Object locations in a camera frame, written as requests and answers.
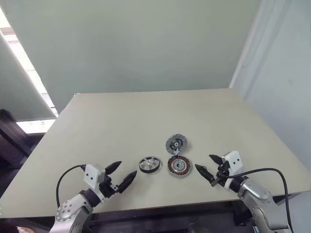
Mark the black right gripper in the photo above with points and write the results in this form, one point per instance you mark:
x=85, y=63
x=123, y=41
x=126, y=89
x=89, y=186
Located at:
x=222, y=174

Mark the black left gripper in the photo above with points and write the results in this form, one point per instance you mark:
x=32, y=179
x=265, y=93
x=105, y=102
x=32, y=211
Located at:
x=108, y=188

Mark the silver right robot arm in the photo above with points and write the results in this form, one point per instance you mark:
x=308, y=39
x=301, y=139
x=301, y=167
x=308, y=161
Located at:
x=255, y=194

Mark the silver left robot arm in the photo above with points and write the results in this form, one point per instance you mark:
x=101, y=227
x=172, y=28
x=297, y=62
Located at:
x=65, y=213

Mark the motor stator copper windings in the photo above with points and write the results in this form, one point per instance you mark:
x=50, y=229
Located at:
x=179, y=167

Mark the grey round circuit disc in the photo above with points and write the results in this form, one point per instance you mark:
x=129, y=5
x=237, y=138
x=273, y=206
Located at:
x=177, y=144

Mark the dark wooden furniture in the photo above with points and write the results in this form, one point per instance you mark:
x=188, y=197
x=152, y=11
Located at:
x=14, y=143

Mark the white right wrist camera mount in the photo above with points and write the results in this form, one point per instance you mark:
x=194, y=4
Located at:
x=234, y=161

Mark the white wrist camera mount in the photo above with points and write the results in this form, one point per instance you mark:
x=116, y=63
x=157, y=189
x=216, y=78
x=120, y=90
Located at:
x=92, y=174
x=234, y=161

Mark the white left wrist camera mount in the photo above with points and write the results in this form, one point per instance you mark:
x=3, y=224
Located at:
x=92, y=174

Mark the dark table frame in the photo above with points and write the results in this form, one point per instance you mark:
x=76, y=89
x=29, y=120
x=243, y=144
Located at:
x=170, y=218

